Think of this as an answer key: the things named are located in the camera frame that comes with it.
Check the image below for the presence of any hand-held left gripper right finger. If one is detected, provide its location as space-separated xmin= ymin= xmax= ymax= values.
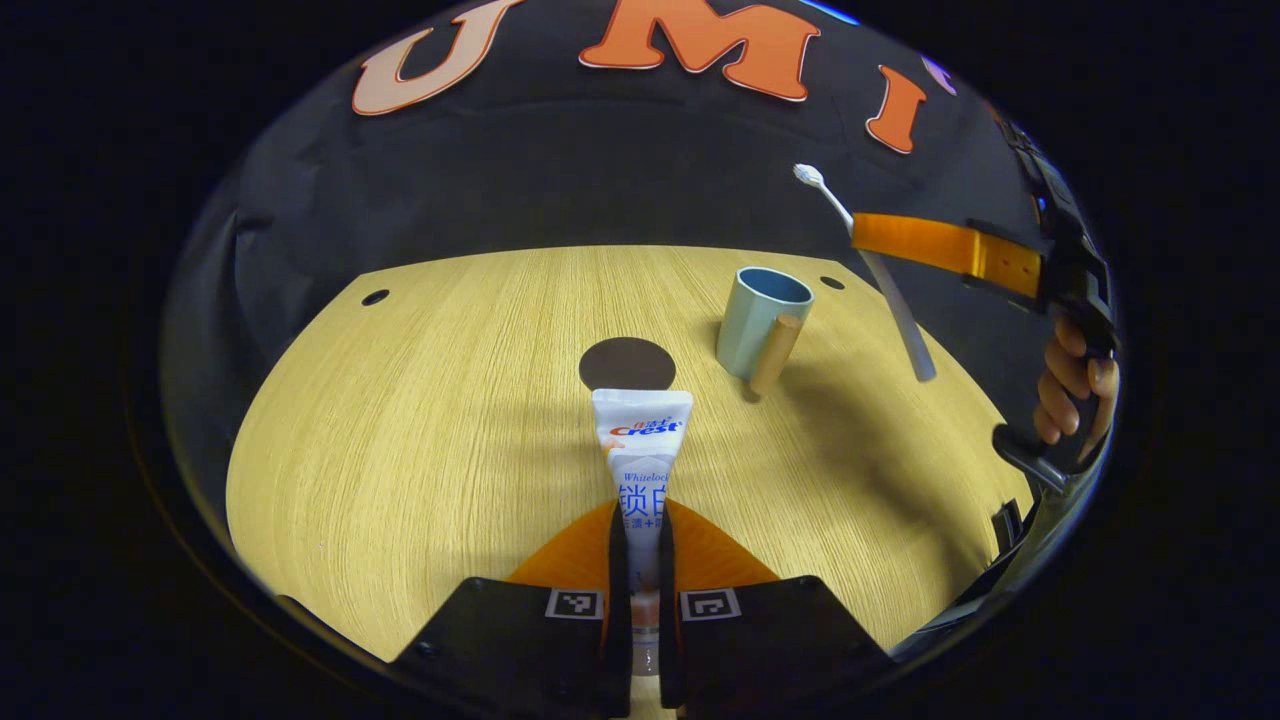
xmin=657 ymin=500 xmax=896 ymax=720

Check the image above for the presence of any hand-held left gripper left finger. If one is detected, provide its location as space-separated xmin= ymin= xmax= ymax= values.
xmin=390 ymin=500 xmax=633 ymax=720

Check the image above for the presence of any white toothbrush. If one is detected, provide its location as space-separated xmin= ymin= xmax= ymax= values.
xmin=793 ymin=163 xmax=938 ymax=383

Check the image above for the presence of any light blue cup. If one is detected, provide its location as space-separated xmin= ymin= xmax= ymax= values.
xmin=715 ymin=267 xmax=816 ymax=401

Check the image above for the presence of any white toothpaste tube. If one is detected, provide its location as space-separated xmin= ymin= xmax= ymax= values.
xmin=592 ymin=388 xmax=694 ymax=676

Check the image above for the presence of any dark brown round coaster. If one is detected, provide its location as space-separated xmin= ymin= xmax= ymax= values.
xmin=579 ymin=337 xmax=677 ymax=393

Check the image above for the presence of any black backdrop cloth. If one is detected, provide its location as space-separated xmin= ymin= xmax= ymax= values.
xmin=160 ymin=0 xmax=1101 ymax=521

